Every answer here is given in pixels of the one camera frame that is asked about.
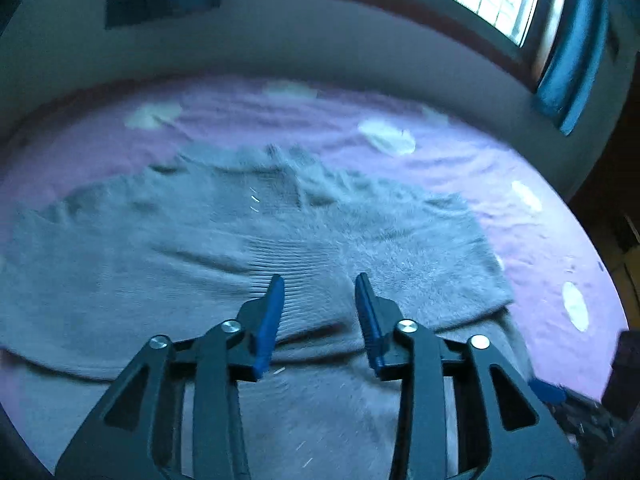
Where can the dark wooden furniture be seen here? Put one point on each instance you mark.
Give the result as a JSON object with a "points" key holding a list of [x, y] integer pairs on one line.
{"points": [[612, 185]]}

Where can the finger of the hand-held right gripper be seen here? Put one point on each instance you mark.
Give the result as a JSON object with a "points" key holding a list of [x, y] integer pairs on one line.
{"points": [[547, 391]]}

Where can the grey knit sweater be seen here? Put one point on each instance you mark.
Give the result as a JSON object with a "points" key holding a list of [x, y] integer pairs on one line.
{"points": [[175, 245]]}

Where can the purple dotted bedsheet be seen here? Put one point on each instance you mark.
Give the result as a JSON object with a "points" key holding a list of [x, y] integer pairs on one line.
{"points": [[525, 240]]}

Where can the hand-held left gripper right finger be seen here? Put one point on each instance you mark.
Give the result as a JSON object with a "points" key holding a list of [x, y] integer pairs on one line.
{"points": [[369, 330]]}

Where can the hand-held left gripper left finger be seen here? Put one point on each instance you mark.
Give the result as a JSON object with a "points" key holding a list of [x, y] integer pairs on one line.
{"points": [[267, 330]]}

